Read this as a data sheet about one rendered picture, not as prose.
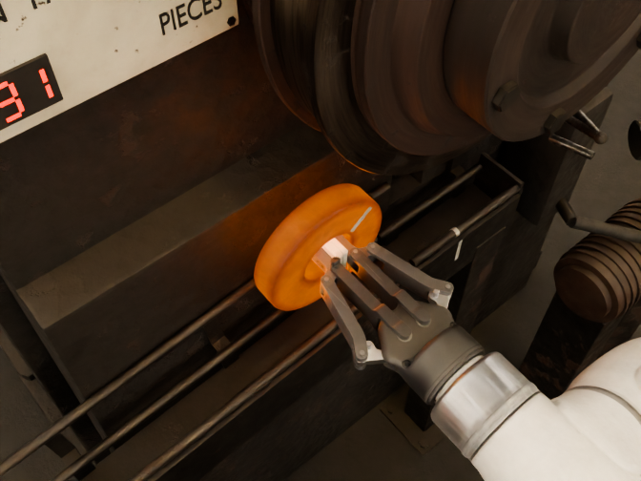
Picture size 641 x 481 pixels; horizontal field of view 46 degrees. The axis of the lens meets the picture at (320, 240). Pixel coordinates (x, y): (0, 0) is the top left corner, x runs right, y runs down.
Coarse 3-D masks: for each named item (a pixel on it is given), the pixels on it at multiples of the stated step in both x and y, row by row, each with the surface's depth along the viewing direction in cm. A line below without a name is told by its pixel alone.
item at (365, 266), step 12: (360, 252) 76; (348, 264) 78; (360, 264) 76; (372, 264) 76; (360, 276) 77; (372, 276) 75; (384, 276) 75; (372, 288) 76; (384, 288) 74; (396, 288) 74; (384, 300) 75; (396, 300) 73; (408, 300) 73; (408, 312) 72; (420, 312) 72
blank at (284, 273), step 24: (336, 192) 75; (360, 192) 77; (288, 216) 73; (312, 216) 73; (336, 216) 73; (360, 216) 77; (288, 240) 73; (312, 240) 74; (360, 240) 81; (264, 264) 75; (288, 264) 74; (312, 264) 82; (264, 288) 76; (288, 288) 77; (312, 288) 81
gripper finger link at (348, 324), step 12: (324, 276) 75; (324, 288) 74; (336, 288) 74; (324, 300) 75; (336, 300) 73; (336, 312) 73; (348, 312) 72; (348, 324) 72; (348, 336) 72; (360, 336) 71; (360, 348) 70; (360, 360) 70
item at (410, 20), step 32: (384, 0) 52; (416, 0) 52; (448, 0) 53; (352, 32) 54; (384, 32) 54; (416, 32) 54; (352, 64) 57; (384, 64) 57; (416, 64) 56; (384, 96) 60; (416, 96) 59; (448, 96) 62; (384, 128) 63; (416, 128) 66; (448, 128) 66; (480, 128) 70
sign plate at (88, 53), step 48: (0, 0) 50; (48, 0) 52; (96, 0) 54; (144, 0) 57; (192, 0) 60; (0, 48) 52; (48, 48) 54; (96, 48) 57; (144, 48) 60; (0, 96) 54; (48, 96) 57
